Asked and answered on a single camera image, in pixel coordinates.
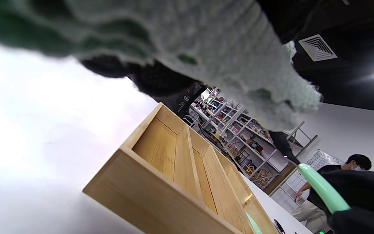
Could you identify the person's left hand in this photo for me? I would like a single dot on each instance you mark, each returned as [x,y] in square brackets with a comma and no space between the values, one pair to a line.
[154,78]

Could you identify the person's right hand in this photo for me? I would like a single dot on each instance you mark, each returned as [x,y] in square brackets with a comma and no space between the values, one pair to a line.
[365,222]

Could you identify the green fish scale cleaning cloth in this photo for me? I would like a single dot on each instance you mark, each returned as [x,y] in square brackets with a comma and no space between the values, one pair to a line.
[222,48]

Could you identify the black mesh office chair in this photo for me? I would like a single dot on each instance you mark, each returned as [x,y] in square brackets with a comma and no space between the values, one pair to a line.
[193,97]

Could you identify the white storage shelving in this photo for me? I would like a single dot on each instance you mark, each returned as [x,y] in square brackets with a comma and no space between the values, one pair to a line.
[239,136]

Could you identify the wooden three-compartment tray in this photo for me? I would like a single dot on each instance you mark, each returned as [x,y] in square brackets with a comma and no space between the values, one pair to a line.
[161,195]

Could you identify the white ceiling vent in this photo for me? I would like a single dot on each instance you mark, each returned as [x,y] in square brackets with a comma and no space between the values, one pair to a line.
[317,48]

